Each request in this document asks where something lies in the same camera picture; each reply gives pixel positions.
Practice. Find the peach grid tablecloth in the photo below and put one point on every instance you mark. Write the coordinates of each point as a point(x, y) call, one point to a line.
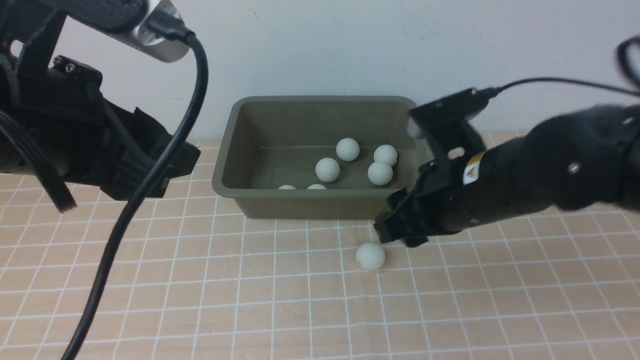
point(196, 280)

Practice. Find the white ball front marked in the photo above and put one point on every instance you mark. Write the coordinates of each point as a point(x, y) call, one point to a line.
point(348, 149)

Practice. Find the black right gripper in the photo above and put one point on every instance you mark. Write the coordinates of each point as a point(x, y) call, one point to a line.
point(497, 184)

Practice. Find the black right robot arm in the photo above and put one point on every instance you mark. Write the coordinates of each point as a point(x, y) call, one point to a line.
point(569, 162)

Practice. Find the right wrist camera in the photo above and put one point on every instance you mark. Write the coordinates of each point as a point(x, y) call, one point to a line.
point(445, 115)

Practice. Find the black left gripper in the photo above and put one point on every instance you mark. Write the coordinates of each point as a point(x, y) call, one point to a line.
point(109, 147)

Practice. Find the green plastic bin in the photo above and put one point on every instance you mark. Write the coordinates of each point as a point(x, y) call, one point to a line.
point(270, 141)

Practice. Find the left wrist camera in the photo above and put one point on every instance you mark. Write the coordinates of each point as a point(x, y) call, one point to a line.
point(126, 21)

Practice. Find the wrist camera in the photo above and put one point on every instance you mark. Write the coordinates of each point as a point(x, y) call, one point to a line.
point(126, 21)
point(445, 115)

